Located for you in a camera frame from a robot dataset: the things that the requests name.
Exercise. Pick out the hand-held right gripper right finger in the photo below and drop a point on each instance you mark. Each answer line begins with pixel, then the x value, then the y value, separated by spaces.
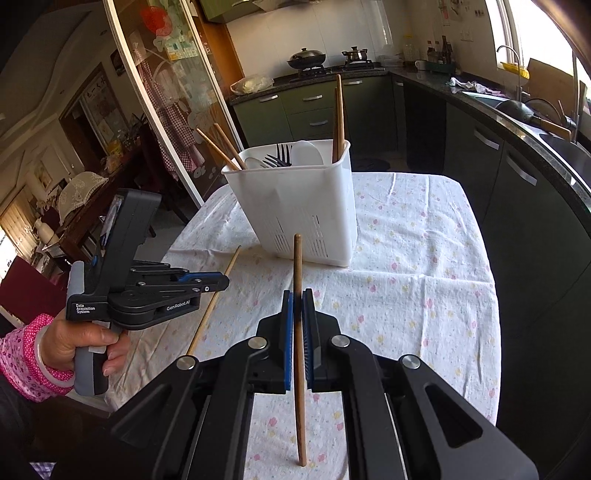
pixel 309 344

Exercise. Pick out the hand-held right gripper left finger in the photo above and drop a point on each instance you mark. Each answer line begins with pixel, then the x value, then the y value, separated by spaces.
pixel 288 344

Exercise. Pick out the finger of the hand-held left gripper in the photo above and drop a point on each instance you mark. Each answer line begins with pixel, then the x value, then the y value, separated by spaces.
pixel 198 290
pixel 203 278

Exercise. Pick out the brown wooden chopstick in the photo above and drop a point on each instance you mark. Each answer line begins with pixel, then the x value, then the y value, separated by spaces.
pixel 217 295
pixel 230 145
pixel 298 267
pixel 335 129
pixel 217 147
pixel 340 115

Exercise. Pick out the white plastic utensil holder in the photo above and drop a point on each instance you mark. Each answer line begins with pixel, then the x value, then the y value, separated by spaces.
pixel 300 212

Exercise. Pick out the clear plastic spoon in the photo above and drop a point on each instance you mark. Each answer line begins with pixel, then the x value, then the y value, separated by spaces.
pixel 254 162

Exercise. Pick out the black plastic fork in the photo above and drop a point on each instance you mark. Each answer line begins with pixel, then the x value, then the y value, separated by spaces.
pixel 284 152
pixel 276 161

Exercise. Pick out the white plastic spoon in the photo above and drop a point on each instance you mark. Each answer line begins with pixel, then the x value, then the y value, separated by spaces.
pixel 307 152

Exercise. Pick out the person's left forearm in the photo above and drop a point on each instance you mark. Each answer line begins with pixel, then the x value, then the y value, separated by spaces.
pixel 23 360

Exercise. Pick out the person's left hand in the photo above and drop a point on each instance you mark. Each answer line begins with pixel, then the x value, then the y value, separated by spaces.
pixel 57 346

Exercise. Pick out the white floral tablecloth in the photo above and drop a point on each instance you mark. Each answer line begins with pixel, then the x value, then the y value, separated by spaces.
pixel 406 286

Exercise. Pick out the lace covered furniture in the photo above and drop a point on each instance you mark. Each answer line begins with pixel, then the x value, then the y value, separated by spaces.
pixel 83 189

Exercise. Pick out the red checked apron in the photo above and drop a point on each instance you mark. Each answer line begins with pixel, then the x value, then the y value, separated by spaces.
pixel 178 129

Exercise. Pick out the printed sliding glass door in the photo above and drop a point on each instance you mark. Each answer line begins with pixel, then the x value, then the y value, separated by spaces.
pixel 171 83

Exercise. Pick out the white plastic bag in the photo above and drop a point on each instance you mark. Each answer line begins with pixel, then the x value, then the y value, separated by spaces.
pixel 251 84

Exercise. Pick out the black lidded wok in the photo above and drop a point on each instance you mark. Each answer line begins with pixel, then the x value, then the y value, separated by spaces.
pixel 305 57

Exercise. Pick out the green lower kitchen cabinets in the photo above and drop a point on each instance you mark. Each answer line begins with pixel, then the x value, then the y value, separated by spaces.
pixel 461 152

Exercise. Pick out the green kitchen cabinets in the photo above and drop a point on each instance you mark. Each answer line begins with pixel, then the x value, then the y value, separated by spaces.
pixel 461 152
pixel 221 9

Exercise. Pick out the gas stove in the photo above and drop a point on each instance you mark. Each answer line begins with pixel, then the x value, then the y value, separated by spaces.
pixel 337 71

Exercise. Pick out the steel cooking pot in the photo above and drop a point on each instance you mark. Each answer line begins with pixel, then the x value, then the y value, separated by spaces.
pixel 354 55

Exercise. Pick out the green upper kitchen cabinets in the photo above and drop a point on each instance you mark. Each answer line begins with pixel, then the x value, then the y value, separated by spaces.
pixel 221 9

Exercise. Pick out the clear food container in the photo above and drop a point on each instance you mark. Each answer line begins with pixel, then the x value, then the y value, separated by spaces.
pixel 388 61

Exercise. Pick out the white mug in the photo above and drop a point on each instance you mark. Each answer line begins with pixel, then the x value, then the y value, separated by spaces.
pixel 420 65

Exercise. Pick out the grey rag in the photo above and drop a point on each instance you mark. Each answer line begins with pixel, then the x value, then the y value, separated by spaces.
pixel 466 85

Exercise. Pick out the dark granite countertop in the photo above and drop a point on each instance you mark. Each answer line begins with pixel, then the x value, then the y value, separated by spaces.
pixel 531 134

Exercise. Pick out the green bottle rack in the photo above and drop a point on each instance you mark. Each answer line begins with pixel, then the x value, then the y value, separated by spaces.
pixel 441 68

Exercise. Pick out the clear jar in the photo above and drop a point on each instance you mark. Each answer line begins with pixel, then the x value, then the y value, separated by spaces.
pixel 409 48

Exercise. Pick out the group of condiment bottles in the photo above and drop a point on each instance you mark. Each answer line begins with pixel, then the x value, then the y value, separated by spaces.
pixel 441 50

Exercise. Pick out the steel kitchen sink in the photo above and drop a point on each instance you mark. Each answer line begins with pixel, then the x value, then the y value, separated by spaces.
pixel 568 147

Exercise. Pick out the small steel faucet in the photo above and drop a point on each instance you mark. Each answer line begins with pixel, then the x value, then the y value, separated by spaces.
pixel 519 74

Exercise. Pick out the yellow tray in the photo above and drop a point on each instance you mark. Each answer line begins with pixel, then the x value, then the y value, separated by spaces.
pixel 513 69

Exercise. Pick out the wooden cutting board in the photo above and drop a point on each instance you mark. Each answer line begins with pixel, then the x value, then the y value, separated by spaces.
pixel 549 83

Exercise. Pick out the tall steel faucet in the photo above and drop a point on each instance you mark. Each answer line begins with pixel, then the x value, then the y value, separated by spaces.
pixel 579 92

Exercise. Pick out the kitchen window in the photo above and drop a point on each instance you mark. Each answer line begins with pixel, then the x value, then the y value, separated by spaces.
pixel 545 27

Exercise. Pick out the dark framed wall picture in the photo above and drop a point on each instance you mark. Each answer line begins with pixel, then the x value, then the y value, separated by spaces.
pixel 117 62

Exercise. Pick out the wall poster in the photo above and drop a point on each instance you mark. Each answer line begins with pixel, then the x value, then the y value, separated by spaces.
pixel 457 9

